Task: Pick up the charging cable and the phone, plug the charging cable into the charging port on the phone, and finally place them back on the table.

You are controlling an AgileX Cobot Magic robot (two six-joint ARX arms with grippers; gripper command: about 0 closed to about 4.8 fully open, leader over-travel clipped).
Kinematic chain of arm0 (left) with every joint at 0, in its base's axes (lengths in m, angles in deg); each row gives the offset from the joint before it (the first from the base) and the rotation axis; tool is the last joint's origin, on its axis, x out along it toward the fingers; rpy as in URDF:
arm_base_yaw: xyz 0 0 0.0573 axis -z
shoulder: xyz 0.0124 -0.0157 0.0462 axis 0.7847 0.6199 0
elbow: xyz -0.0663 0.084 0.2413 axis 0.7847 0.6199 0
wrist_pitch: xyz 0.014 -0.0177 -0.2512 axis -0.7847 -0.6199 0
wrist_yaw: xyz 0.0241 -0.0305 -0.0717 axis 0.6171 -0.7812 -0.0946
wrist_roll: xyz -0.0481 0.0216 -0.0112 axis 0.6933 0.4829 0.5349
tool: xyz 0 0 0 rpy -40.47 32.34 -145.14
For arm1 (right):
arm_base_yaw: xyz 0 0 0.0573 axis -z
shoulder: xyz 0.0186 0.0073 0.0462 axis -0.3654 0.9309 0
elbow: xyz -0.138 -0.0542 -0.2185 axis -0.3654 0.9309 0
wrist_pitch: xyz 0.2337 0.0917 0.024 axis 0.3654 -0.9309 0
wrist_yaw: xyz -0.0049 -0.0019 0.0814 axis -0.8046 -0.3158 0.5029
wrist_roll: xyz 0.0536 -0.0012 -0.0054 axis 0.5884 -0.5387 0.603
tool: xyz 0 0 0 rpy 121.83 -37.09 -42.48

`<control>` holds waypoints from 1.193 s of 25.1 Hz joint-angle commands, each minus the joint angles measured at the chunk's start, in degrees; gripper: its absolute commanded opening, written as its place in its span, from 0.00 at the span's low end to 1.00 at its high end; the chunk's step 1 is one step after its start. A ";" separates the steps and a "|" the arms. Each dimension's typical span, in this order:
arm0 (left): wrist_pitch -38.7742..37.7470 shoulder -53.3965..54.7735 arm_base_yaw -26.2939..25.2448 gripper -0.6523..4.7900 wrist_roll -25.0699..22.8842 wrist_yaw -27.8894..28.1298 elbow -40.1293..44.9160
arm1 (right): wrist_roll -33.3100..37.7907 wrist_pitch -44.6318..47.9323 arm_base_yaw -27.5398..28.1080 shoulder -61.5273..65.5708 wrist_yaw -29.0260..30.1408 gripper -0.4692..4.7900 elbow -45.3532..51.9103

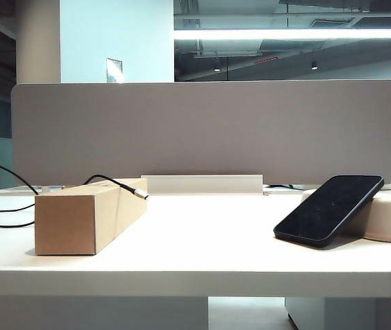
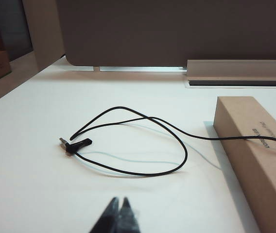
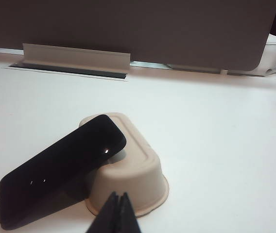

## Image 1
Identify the black charging cable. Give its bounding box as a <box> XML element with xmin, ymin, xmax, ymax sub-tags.
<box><xmin>0</xmin><ymin>162</ymin><xmax>151</xmax><ymax>228</ymax></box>

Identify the black smartphone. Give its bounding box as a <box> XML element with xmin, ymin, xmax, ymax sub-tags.
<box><xmin>273</xmin><ymin>174</ymin><xmax>385</xmax><ymax>249</ymax></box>

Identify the grey fabric desk divider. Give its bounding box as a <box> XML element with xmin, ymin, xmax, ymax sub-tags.
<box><xmin>10</xmin><ymin>79</ymin><xmax>391</xmax><ymax>187</ymax></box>

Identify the brown cardboard box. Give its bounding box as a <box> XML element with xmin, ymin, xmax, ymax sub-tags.
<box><xmin>34</xmin><ymin>177</ymin><xmax>148</xmax><ymax>256</ymax></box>

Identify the bright ceiling light strip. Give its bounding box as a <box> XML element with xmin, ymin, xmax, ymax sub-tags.
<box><xmin>173</xmin><ymin>28</ymin><xmax>391</xmax><ymax>41</ymax></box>

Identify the white desk support panel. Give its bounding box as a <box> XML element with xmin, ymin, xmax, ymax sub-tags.
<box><xmin>0</xmin><ymin>296</ymin><xmax>209</xmax><ymax>330</ymax></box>

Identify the beige paper pulp tray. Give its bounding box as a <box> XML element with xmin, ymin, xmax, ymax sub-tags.
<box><xmin>300</xmin><ymin>187</ymin><xmax>391</xmax><ymax>243</ymax></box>

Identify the framed wall notice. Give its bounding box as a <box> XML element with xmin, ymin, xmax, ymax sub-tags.
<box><xmin>106</xmin><ymin>57</ymin><xmax>124</xmax><ymax>84</ymax></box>

